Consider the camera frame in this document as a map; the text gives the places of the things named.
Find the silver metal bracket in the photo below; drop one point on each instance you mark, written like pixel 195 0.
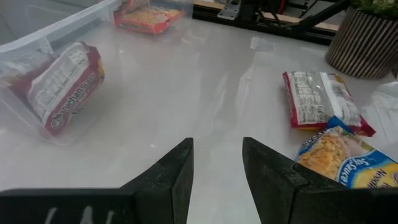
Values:
pixel 229 9

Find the orange Maruchan ramen pack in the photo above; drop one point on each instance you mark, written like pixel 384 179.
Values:
pixel 146 20
pixel 133 4

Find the blue soy sauce ramen pack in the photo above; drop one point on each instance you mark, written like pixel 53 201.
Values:
pixel 348 161

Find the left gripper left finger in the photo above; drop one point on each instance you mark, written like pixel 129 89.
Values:
pixel 171 186

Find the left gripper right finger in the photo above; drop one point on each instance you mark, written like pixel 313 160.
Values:
pixel 270 183

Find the maroon Maruchan ramen pack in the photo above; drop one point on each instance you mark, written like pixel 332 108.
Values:
pixel 320 99
pixel 62 90

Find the striped plant pot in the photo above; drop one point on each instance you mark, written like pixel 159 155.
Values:
pixel 360 46

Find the green artificial plant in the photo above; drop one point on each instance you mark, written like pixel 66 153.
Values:
pixel 379 6

